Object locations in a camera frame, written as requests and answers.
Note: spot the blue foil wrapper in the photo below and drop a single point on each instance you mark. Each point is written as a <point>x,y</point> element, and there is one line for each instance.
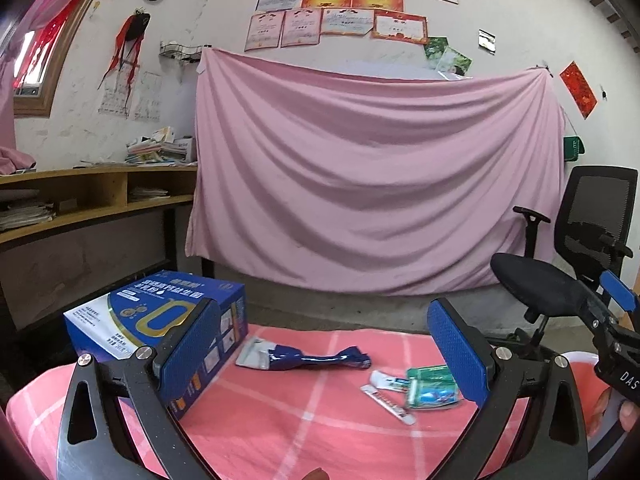
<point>300,360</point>

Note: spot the red and white basin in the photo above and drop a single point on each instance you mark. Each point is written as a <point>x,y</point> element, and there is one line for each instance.
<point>582,390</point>

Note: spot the group of wall certificates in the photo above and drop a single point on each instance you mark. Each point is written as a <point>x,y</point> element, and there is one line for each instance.
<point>345,5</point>

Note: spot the wooden framed window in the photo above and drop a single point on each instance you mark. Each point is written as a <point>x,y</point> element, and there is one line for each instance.
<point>47,90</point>

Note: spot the red tassel wall ornament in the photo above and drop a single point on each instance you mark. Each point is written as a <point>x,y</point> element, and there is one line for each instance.
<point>127,35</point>

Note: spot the green snack packet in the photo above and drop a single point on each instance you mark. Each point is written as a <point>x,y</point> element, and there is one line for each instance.
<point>425,390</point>

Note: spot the white wall calendar sheet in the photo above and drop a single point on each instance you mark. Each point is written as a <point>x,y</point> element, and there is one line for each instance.
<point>148,97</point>
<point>115,101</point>

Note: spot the stack of books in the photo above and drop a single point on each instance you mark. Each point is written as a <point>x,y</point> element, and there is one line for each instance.
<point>160,147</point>

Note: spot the blue cardboard box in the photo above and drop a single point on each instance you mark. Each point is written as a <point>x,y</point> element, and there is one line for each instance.
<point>125,310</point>

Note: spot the white strip with red marks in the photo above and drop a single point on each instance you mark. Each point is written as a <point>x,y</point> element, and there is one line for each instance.
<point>387,404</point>

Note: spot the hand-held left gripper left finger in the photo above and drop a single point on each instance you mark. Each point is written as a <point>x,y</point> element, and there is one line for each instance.
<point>187,345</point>

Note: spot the white and green packet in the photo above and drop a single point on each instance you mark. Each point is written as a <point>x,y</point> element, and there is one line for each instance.
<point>387,380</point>

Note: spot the thin pile of papers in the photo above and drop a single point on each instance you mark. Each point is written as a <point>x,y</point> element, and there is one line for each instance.
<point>147,193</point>

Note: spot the person's right hand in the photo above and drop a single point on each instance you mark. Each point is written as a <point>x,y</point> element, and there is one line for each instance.
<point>602,410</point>

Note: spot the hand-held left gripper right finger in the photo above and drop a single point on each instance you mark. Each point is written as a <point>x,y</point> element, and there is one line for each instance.
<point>457,355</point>

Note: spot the red paper wall strip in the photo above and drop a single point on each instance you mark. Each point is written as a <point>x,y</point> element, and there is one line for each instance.
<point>578,89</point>

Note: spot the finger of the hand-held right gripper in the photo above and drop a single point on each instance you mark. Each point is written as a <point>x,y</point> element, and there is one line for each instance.
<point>620,290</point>
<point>595,310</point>

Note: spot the green photo print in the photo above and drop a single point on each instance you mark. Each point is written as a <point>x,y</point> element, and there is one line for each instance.
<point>456,62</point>
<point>435,47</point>

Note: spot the pink cloth bundle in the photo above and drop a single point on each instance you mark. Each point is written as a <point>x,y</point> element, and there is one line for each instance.
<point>15,159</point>

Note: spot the pink checked tablecloth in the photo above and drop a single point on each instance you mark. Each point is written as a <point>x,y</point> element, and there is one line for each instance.
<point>300,435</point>

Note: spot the wooden desk with shelves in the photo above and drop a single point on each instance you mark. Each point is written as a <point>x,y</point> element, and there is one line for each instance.
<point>115,187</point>

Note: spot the pink hanging sheet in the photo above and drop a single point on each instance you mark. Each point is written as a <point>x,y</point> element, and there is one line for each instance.
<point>360,170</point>

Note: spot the black office chair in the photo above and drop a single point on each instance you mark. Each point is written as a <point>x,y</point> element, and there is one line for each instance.
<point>540,275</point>

